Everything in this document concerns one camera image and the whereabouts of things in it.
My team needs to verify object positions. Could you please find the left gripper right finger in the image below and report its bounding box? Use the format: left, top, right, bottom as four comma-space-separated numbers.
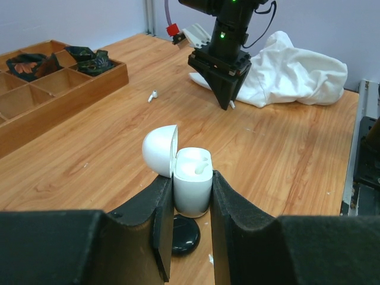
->
210, 171, 379, 284

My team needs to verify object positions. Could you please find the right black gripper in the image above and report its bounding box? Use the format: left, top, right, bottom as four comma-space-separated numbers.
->
188, 45, 251, 110

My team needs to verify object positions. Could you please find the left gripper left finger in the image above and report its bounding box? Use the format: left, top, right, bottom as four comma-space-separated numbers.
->
1, 176, 173, 284

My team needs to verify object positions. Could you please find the black charging case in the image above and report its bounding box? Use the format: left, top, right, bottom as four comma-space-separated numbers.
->
172, 214, 201, 257

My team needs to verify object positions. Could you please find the white charging case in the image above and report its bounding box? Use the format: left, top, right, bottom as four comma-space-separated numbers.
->
142, 125, 213, 218

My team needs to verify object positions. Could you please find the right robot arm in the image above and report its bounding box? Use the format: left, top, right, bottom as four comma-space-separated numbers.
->
180, 0, 277, 110

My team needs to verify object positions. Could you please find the crumpled white cloth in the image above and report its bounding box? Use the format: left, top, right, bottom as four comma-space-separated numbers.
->
188, 30, 349, 109

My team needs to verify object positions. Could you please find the wooden compartment tray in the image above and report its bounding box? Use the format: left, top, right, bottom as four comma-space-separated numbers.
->
1, 40, 129, 157

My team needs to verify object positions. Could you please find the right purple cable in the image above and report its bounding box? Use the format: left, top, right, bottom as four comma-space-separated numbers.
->
163, 0, 180, 37

